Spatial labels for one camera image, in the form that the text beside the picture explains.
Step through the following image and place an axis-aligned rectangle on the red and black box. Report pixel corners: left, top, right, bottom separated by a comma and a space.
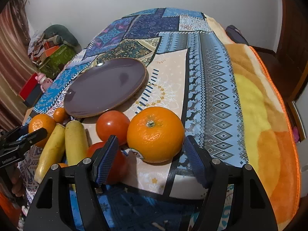
18, 73, 43, 108

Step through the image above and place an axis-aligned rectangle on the small tangerine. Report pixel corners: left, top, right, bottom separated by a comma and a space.
53, 107, 69, 124

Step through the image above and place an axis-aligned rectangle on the medium orange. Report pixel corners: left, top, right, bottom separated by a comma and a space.
28, 113, 57, 148

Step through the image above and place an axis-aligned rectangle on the small orange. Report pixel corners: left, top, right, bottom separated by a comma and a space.
58, 163, 68, 168

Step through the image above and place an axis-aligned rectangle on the red tomato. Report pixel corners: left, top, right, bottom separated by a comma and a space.
87, 141, 128, 185
95, 110, 130, 146

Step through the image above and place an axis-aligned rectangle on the blue patchwork tablecloth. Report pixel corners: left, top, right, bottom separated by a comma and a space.
31, 8, 248, 230

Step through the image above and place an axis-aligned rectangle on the dark purple plate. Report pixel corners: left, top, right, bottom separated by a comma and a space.
64, 58, 147, 118

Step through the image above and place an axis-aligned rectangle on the grey-green plush cushion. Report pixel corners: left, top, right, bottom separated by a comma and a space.
43, 24, 79, 47

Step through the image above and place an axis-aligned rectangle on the yellow banana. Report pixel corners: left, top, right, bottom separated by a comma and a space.
34, 124, 65, 184
65, 121, 89, 166

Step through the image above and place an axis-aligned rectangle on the dark grey bag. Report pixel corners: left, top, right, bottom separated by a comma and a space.
225, 25, 249, 45

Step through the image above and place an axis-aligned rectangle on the striped brown curtain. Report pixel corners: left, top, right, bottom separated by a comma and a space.
1, 0, 38, 131

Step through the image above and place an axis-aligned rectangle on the large orange with sticker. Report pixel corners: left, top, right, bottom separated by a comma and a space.
127, 106, 185, 164

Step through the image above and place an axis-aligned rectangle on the pink plush toy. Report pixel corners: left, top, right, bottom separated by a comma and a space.
35, 73, 53, 93

